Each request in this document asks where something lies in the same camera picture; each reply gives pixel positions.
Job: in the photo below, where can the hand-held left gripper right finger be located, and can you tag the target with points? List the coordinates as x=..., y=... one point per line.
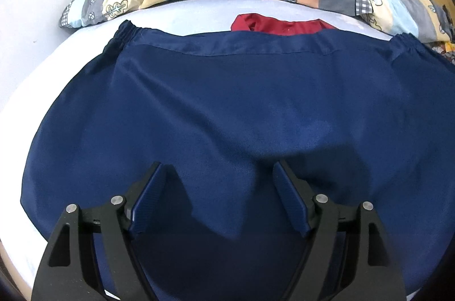
x=293, y=201

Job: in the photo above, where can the red garment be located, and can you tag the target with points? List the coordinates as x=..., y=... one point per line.
x=284, y=25

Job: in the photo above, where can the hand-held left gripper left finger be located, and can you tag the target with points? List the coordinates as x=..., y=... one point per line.
x=147, y=201

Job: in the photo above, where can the yellow and dark printed cloth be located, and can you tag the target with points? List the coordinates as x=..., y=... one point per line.
x=449, y=48

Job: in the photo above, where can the navy blue garment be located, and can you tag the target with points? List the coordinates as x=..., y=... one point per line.
x=231, y=102

